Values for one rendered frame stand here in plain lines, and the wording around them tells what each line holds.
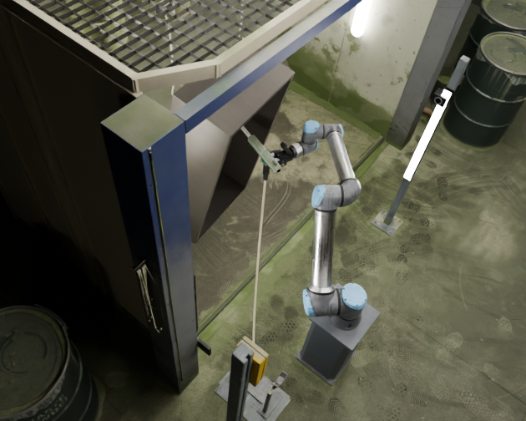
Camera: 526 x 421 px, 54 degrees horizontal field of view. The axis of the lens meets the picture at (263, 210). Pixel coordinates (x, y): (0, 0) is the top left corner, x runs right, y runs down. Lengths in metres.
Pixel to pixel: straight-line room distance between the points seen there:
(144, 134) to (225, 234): 2.53
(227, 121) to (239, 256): 1.62
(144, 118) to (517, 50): 3.90
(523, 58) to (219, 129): 3.13
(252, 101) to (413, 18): 1.96
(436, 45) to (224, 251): 2.22
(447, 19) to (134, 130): 2.99
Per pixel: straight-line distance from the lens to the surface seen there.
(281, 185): 4.38
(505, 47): 5.04
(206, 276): 3.86
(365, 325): 3.16
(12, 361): 2.89
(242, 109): 2.61
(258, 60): 1.86
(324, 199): 2.67
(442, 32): 4.24
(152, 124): 1.62
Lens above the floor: 3.42
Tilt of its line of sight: 54 degrees down
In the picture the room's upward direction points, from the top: 8 degrees clockwise
